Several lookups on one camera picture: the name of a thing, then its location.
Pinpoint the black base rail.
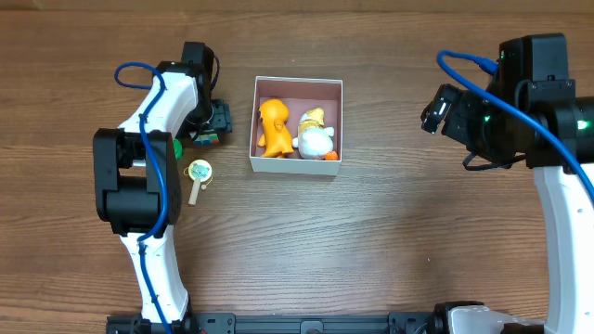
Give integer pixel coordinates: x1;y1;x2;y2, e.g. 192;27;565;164
105;313;442;334

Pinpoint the white plush duck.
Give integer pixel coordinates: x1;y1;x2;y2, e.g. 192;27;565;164
292;108;339;161

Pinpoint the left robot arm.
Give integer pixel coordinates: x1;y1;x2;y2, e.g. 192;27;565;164
93;42;232;333

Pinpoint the colourful puzzle cube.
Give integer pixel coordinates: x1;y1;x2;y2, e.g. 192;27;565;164
192;133;220;146

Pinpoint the green round plastic toy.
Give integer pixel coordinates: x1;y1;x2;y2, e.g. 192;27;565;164
173;138;184;161

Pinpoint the wooden cat rattle drum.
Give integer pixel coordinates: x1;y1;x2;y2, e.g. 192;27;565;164
184;160;213;206

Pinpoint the white open cardboard box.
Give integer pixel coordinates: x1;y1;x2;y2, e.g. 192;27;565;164
249;76;343;176

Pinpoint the left blue cable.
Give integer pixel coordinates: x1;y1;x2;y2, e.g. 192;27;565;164
113;61;175;334

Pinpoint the orange dinosaur toy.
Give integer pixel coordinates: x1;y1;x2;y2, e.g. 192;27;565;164
257;99;294;158

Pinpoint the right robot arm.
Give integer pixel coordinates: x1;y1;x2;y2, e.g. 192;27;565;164
420;33;593;333

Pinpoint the blue cable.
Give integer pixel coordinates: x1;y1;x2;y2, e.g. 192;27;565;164
113;61;175;334
435;49;594;205

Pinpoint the right blue cable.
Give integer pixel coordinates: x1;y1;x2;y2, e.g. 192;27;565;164
435;49;594;205

